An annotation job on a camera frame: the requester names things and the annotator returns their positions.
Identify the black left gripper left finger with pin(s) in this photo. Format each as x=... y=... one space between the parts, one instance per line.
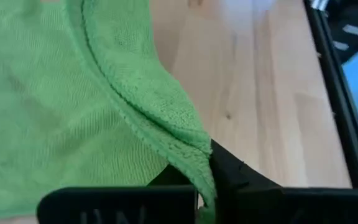
x=120 y=205

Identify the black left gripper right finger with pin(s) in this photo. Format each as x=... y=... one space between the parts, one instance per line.
x=259 y=205

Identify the green microfiber towel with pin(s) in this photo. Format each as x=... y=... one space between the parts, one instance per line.
x=57 y=93

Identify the black connector box white labels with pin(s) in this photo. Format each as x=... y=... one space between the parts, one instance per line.
x=350 y=15

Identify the black aluminium table frame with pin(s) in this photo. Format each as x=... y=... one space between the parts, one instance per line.
x=343 y=109

